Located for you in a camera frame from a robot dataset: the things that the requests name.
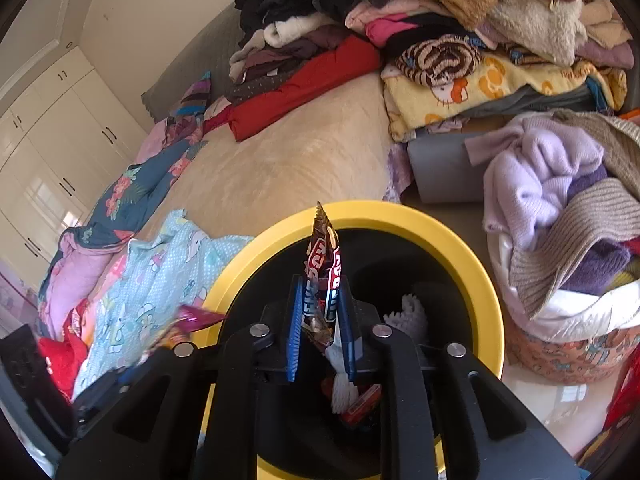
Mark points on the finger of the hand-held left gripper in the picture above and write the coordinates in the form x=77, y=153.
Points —
x=130, y=375

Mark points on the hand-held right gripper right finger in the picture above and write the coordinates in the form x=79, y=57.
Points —
x=347, y=345

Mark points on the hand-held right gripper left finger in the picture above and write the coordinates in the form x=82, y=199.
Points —
x=294, y=340

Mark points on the red colourful snack wrapper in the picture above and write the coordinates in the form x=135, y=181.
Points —
x=362, y=402

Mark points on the white foam fruit net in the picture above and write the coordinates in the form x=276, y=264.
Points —
x=407, y=317

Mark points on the brown red snack wrapper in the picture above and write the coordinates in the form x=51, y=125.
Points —
x=322, y=260

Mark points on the pink foil snack wrapper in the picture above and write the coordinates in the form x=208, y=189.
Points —
x=195, y=320

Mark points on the black trash bin yellow rim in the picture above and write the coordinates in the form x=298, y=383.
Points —
x=450, y=270

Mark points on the red floral garment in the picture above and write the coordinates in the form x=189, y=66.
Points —
x=62, y=360

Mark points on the light blue cartoon bedsheet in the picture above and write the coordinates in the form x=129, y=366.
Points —
x=150, y=280

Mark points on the lilac printed cloth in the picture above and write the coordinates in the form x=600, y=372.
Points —
x=400, y=175

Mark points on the beige plush bed sheet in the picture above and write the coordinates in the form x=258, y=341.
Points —
x=310, y=160

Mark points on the blue floral quilt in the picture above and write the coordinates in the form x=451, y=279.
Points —
x=135, y=190

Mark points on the grey box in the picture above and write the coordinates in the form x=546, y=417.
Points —
x=445, y=170

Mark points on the pink patterned laundry basket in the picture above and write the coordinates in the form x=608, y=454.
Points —
x=565, y=355

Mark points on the white wardrobe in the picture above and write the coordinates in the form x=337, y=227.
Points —
x=65, y=150

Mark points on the pale pink cloth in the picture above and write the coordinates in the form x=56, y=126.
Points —
x=152, y=142

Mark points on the grey dotted garment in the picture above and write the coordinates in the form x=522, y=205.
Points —
x=260, y=87

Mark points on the folded red garment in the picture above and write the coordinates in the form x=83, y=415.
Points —
x=310, y=85

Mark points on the striped colourful cloth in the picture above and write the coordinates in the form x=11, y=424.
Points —
x=192, y=102

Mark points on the lilac sweater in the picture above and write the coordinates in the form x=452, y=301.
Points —
x=540, y=170

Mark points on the dark purple knit garment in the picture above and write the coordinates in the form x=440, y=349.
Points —
x=600, y=260

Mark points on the red cloth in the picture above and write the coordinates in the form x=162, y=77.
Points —
x=627, y=400

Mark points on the purple brown garment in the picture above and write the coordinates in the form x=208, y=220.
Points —
x=305, y=47

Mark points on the grey headboard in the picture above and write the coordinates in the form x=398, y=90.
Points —
x=200, y=60

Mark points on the brown white striped knit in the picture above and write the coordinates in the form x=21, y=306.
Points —
x=440, y=62

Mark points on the pile of clothes on bed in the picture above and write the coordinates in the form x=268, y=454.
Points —
x=505, y=85

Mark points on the white fleece garment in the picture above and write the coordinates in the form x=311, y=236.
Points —
x=290, y=30

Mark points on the pink garment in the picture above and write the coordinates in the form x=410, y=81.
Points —
x=395, y=25

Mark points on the cream fleece garment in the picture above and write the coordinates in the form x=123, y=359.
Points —
x=540, y=30

